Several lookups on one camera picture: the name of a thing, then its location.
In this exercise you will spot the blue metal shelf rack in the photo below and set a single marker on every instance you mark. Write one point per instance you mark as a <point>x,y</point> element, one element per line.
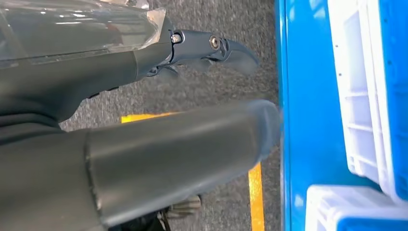
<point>302,95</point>

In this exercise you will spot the grey ribbed robot foot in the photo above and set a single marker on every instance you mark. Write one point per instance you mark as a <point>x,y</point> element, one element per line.
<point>185,205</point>

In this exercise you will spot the yellow floor tape square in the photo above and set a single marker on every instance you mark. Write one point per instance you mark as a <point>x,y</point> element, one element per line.
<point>256,197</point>

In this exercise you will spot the white plastic bin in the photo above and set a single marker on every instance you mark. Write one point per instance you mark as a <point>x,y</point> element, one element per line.
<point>334,207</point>
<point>353,95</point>

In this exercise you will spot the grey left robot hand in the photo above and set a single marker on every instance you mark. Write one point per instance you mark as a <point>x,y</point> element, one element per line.
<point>79,38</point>

